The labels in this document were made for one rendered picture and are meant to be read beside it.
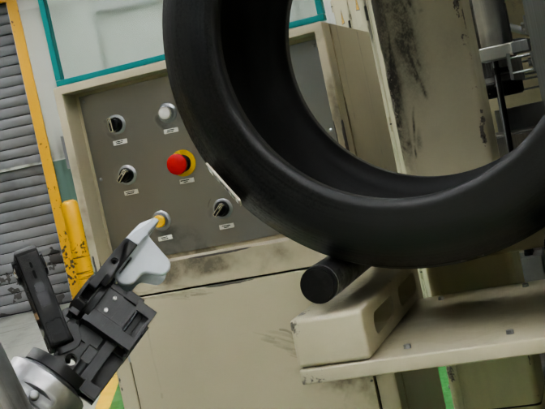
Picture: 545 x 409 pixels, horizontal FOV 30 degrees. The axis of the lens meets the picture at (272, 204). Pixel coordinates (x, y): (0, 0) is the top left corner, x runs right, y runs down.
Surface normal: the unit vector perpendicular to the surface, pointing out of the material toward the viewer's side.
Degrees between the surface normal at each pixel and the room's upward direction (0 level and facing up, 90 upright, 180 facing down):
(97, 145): 90
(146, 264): 68
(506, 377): 90
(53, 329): 73
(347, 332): 90
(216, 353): 90
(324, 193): 99
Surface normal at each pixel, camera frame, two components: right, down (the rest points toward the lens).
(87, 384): 0.24, -0.35
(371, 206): -0.30, 0.29
